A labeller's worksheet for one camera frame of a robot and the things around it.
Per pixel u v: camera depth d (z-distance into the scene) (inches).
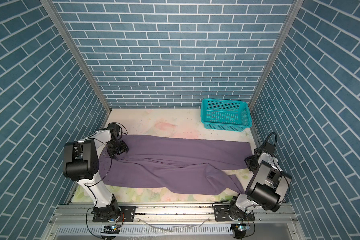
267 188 18.1
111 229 28.4
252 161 30.2
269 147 29.1
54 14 28.4
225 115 46.9
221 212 29.0
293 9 28.2
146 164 35.2
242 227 28.3
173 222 28.9
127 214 28.7
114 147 32.3
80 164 19.9
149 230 27.8
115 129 32.5
